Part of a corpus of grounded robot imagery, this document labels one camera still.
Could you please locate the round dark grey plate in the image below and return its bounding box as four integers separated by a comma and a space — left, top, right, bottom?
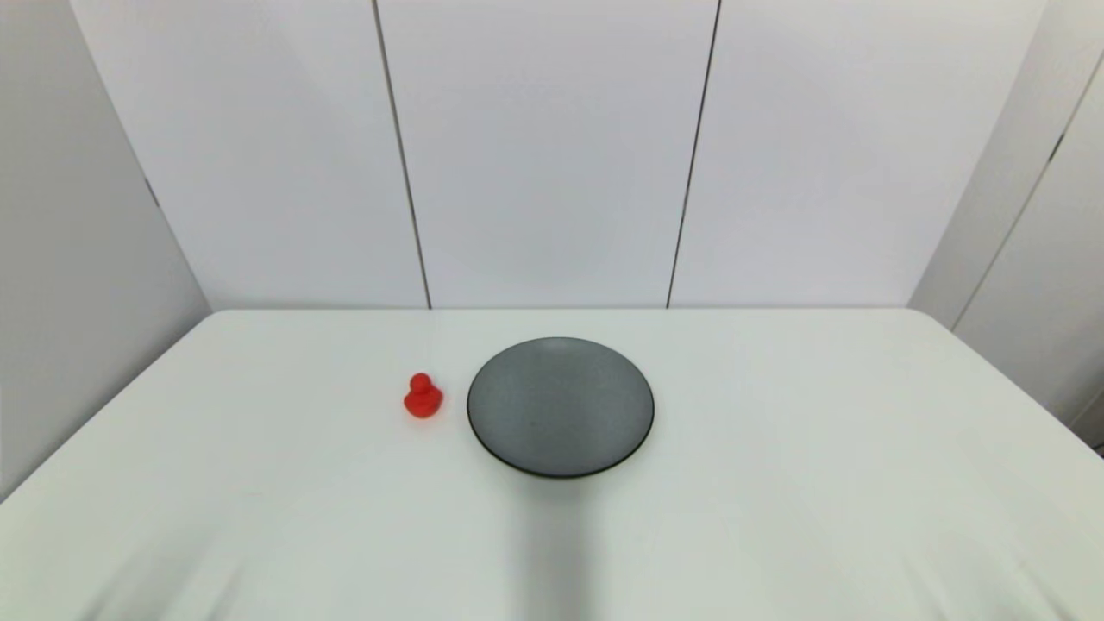
467, 336, 656, 480

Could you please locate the red rubber duck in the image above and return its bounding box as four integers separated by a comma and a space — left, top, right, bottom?
404, 373, 444, 420

